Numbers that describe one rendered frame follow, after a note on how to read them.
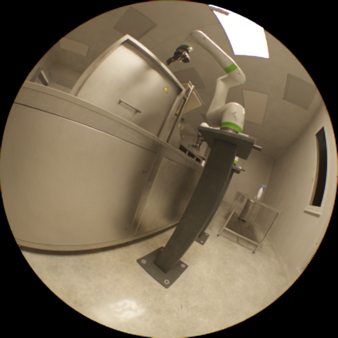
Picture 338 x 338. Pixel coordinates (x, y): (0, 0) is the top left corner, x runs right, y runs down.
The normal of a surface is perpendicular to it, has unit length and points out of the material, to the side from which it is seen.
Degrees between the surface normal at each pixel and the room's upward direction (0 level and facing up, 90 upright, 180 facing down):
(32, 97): 90
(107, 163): 90
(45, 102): 90
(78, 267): 0
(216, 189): 90
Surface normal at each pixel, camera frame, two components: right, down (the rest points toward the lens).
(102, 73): 0.72, 0.33
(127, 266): 0.37, -0.93
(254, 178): -0.59, -0.18
